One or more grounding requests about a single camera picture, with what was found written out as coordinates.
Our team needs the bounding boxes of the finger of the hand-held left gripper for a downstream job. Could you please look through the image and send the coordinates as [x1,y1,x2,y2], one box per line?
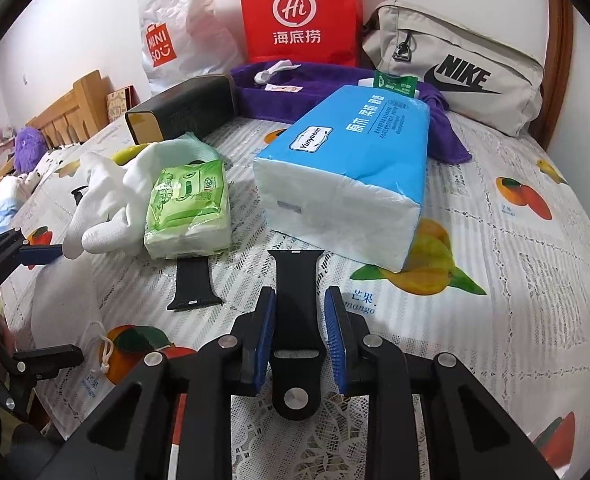
[0,227,66,301]
[0,344,84,423]

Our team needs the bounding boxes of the white spotted pillow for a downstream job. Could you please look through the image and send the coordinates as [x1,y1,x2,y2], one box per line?
[20,157,83,196]

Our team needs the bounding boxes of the white and green packet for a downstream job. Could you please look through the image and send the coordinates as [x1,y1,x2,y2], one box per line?
[357,71,418,101]

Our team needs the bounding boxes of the dark tin box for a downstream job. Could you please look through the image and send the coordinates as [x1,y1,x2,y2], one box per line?
[125,74,238,147]

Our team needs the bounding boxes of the pale green cloth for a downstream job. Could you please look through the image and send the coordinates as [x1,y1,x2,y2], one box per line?
[145,132,230,171]

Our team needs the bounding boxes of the green wet wipes pack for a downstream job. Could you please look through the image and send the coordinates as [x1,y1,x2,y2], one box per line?
[144,159,230,261]

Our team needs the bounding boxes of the grey waist bag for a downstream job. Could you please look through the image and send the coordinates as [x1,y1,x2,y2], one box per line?
[362,0,546,138]

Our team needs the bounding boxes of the white gloves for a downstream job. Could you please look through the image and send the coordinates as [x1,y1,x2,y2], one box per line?
[64,147,158,260]

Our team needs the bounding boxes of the white plastic shopping bag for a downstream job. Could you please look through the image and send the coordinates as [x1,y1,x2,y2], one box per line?
[136,0,243,97]

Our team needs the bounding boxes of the wooden headboard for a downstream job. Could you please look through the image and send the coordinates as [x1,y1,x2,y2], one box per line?
[25,70,113,148]

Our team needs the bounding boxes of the brown wooden door frame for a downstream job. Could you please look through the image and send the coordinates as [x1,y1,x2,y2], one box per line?
[530,0,576,146]

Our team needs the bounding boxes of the white drawstring pouch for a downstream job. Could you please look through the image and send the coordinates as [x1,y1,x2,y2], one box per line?
[25,260,120,376]

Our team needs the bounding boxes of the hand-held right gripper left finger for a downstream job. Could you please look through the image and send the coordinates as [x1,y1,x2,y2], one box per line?
[60,287,278,480]

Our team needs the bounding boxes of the short black watch strap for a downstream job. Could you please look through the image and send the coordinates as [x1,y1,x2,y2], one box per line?
[167,256,224,312]

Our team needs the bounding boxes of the long black watch strap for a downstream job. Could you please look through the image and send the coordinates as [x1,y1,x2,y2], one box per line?
[267,249,327,421]

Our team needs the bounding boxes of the patterned picture frame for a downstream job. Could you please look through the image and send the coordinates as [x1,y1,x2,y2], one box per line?
[106,87,138,121]

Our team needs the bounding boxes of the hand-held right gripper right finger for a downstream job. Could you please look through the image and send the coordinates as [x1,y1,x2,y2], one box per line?
[323,286,560,480]

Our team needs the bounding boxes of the blue tissue pack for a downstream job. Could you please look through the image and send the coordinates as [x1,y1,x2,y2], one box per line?
[252,85,432,273]

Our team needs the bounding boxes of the purple plush toy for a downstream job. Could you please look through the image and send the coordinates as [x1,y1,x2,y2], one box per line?
[15,127,46,173]

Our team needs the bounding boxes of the red paper bag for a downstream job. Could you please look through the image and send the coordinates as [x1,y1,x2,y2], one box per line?
[237,0,364,68]

